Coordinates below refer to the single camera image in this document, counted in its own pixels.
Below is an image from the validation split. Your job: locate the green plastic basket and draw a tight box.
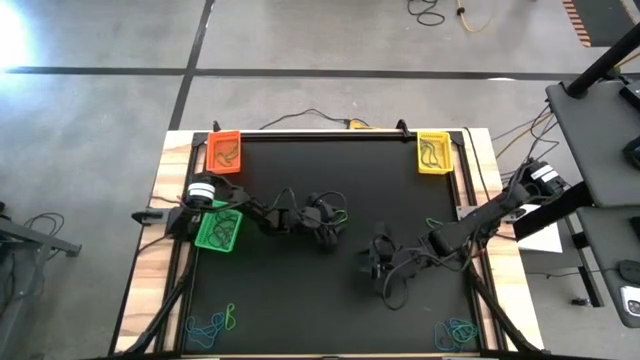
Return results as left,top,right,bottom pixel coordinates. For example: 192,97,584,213
193,199,245,253

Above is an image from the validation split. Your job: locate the orange plastic basket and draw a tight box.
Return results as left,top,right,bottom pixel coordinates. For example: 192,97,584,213
204,129,243,176

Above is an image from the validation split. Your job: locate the white paper sheet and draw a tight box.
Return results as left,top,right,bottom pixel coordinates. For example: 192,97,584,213
512,202,565,254

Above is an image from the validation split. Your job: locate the black desk leg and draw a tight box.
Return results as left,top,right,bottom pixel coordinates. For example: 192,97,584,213
569,230,606,309

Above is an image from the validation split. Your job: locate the black pole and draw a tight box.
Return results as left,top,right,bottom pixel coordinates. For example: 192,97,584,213
566,22,640,99

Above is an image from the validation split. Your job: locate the black table frame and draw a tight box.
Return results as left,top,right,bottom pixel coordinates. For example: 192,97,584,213
107,128,549,360

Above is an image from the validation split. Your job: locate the smartphone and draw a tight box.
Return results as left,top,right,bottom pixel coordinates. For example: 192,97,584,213
620,284,640,317

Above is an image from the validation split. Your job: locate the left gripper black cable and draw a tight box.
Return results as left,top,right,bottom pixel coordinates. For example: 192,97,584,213
272,187,351,221

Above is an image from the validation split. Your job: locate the black side clamp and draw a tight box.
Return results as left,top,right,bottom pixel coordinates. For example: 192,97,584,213
131,208,165,226

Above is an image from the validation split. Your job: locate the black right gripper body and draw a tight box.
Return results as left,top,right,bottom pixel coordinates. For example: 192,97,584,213
387,238,429,275

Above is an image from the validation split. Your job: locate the blue rubber band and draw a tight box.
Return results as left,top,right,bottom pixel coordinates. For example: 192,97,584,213
184,312,227,351
212,219,240,247
432,321,459,353

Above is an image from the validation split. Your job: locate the coiled black floor cable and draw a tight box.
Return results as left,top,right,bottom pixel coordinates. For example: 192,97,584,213
406,0,446,28

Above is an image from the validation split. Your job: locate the grey desk top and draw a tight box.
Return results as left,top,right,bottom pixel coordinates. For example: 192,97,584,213
544,74,640,209
576,203,640,330

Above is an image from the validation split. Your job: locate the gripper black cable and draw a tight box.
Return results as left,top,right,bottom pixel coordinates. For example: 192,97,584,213
272,187,351,221
382,249,471,311

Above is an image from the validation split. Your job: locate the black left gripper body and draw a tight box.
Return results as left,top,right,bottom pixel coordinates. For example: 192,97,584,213
279,207,319,235

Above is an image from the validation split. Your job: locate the black floor mat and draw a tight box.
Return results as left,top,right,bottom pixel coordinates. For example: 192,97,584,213
572,0,637,48

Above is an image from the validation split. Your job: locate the black desk crossbar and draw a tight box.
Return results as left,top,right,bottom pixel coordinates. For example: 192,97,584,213
511,180,594,242

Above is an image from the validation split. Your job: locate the grey metal stand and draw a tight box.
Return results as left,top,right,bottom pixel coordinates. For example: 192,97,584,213
0,214,82,360

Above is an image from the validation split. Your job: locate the yellow floor cable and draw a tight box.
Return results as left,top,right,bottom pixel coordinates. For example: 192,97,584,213
492,110,556,156
455,0,500,34

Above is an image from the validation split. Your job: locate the yellow plastic basket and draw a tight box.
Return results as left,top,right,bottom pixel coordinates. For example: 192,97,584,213
416,130,455,176

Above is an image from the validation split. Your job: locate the black computer mouse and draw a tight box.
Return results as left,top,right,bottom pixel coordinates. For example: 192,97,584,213
622,135,640,170
617,258,640,285

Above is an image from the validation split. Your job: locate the black desk device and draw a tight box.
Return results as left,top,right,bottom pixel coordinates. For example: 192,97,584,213
618,79,640,114

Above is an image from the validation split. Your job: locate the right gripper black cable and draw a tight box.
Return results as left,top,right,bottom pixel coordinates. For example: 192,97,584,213
382,249,471,311

